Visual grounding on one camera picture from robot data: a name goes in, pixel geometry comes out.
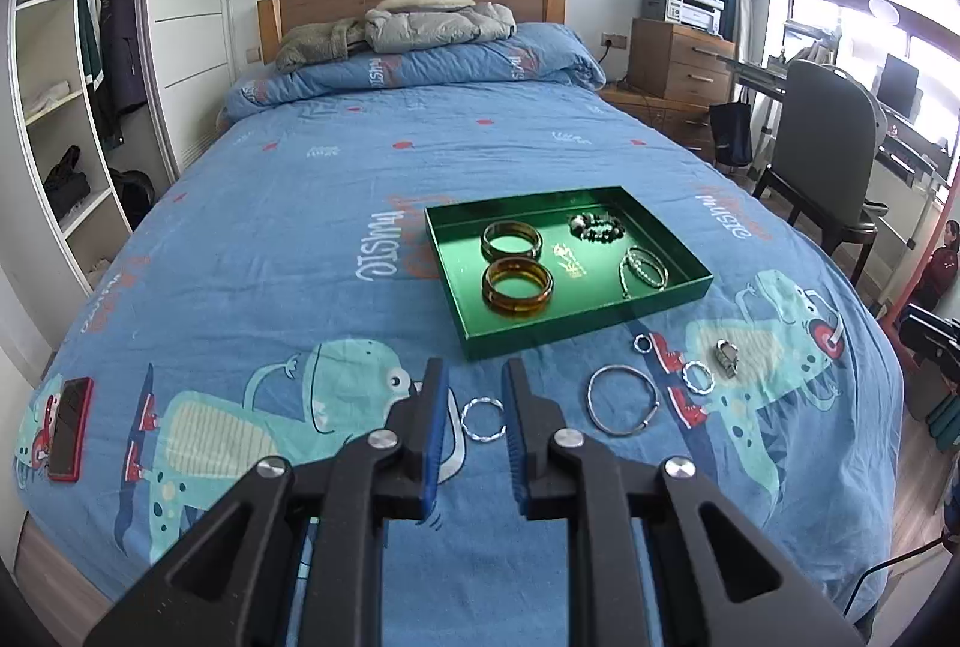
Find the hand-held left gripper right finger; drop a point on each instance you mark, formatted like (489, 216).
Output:
(514, 437)

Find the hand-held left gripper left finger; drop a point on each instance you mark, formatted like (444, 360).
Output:
(433, 437)

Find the large plain silver bangle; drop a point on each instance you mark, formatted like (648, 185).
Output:
(590, 399)

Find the green jewelry tray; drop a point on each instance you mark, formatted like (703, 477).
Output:
(562, 326)

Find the small metal pendant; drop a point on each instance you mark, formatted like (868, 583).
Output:
(726, 360)

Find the amber bangle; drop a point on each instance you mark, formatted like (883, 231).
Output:
(517, 308)

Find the dark brown bangle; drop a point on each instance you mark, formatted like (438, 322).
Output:
(512, 255)

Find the twisted silver bangle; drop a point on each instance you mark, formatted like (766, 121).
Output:
(663, 276)

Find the blue dinosaur print bed sheet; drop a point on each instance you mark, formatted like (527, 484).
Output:
(300, 204)

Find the low wooden nightstand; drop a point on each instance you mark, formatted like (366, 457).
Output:
(660, 114)

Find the red phone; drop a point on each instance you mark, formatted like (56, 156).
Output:
(69, 426)

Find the folded blue duvet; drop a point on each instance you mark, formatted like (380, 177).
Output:
(450, 65)

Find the dark tote bag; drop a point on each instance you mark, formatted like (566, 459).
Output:
(731, 133)

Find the black backpack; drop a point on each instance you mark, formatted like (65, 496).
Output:
(131, 193)

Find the wooden drawer cabinet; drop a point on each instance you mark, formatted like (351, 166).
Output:
(675, 62)

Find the grey puffer jacket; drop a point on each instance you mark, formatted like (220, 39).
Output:
(435, 28)

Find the olive fleece jacket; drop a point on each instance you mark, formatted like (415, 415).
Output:
(315, 43)

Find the grey chair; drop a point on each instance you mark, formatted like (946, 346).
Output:
(817, 144)

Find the teal foam mats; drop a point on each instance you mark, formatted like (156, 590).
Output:
(945, 422)

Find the grey desk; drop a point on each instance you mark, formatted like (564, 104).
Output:
(754, 77)

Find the wooden headboard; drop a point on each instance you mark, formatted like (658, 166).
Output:
(330, 5)

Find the black bag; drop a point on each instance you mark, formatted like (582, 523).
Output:
(66, 185)

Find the white printer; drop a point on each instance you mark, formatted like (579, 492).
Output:
(682, 5)

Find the white wardrobe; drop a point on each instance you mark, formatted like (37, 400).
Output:
(187, 17)

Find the white tall appliance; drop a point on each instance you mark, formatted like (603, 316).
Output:
(769, 17)

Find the hanging dark clothes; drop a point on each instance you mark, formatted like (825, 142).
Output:
(120, 39)

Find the folded white cloth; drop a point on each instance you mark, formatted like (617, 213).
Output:
(49, 92)

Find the computer monitor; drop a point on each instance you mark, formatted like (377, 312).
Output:
(898, 84)

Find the round white lamp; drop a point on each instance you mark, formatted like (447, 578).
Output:
(883, 11)

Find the wall power socket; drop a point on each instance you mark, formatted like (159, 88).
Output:
(615, 41)

